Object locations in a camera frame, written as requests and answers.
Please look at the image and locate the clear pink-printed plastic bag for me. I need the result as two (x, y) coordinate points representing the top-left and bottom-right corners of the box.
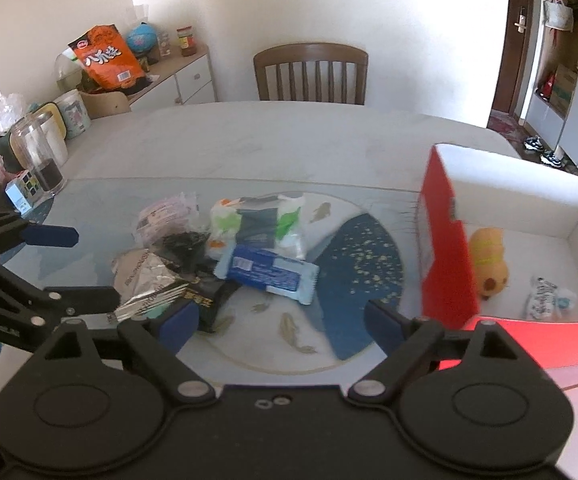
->
(136, 192), (200, 248)

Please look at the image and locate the brown wooden chair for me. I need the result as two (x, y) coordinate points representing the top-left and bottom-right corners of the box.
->
(253, 42), (370, 106)

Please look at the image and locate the grey white tissue pack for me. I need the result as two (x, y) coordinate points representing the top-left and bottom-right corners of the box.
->
(209, 194), (307, 261)

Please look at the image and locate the light wooden chair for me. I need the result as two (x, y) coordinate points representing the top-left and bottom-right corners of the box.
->
(79, 91), (132, 120)

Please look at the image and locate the brown wooden door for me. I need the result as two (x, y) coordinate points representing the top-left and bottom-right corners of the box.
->
(492, 0), (542, 126)

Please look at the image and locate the white sideboard cabinet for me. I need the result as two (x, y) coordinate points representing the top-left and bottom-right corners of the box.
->
(76, 42), (218, 121)

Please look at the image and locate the yellow plush toy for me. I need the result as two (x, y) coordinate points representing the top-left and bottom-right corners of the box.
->
(469, 227), (511, 301)

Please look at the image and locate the red cardboard box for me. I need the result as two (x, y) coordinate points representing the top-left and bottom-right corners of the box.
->
(415, 142), (578, 391)

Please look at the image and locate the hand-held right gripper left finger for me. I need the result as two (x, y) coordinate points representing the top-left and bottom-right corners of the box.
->
(34, 304), (220, 407)

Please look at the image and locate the cube puzzle box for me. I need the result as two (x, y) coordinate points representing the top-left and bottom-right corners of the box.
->
(5, 170), (44, 213)

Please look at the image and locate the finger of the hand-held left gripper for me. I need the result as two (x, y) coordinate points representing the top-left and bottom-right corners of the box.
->
(0, 257), (121, 353)
(0, 211), (80, 256)

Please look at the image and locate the printed table mat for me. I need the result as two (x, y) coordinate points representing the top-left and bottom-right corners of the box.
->
(0, 177), (578, 480)

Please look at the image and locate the patterned rug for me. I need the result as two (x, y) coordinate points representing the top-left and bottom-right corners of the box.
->
(489, 112), (526, 137)

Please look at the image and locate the black crinkled pouch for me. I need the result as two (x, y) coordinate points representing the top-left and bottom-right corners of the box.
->
(151, 232), (215, 276)

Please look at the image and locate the red-lid jar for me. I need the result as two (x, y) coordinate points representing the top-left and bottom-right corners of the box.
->
(176, 26), (197, 57)

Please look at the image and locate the red bag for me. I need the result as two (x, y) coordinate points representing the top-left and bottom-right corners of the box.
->
(536, 72), (557, 101)

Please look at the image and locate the blue globe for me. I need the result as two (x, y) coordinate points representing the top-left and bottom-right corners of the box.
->
(126, 22), (160, 56)

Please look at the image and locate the beige tote bag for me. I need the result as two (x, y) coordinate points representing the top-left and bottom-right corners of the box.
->
(543, 0), (575, 31)

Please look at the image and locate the white coiled cable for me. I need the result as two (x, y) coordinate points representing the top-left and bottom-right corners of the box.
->
(525, 276), (577, 321)

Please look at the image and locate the silver foil packet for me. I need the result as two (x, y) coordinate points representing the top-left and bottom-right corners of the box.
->
(111, 250), (192, 323)

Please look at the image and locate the pale round canister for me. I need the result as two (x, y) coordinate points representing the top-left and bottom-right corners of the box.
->
(51, 90), (92, 140)

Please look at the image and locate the green container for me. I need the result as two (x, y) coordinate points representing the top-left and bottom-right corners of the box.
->
(0, 102), (67, 173)

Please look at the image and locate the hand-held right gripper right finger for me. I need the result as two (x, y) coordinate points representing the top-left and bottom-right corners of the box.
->
(347, 301), (540, 405)

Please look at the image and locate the blue wipes packet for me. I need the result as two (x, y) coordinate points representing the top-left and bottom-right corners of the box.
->
(216, 245), (320, 306)

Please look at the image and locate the small black box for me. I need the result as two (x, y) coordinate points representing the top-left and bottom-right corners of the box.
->
(184, 280), (242, 333)

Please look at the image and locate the glass jar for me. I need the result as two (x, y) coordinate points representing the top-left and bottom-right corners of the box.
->
(10, 112), (67, 196)

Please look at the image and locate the orange snack bag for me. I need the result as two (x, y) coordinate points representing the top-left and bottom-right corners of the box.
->
(67, 24), (146, 92)

